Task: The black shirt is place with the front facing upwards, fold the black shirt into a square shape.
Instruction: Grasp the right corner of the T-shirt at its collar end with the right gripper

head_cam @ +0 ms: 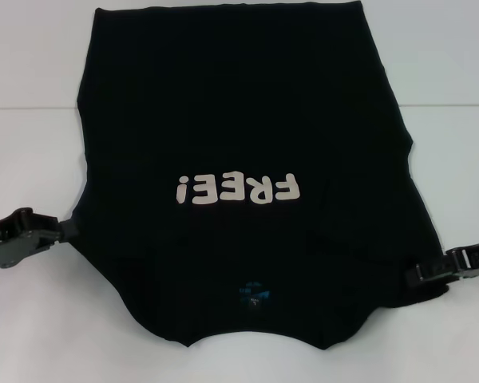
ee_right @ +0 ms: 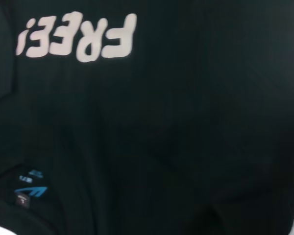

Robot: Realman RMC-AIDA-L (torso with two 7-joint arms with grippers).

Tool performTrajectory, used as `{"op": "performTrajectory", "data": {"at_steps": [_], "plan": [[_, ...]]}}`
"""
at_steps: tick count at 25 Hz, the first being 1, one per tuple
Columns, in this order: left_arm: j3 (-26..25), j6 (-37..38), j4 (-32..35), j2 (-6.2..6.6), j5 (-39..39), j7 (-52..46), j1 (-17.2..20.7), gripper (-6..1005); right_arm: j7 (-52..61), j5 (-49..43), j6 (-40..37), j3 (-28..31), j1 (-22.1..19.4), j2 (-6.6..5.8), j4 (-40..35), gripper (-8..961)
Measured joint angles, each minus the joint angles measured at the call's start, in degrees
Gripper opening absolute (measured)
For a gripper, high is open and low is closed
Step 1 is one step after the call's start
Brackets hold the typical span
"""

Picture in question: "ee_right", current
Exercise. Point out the black shirt with FREE print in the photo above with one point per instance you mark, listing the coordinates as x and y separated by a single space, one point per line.
161 122

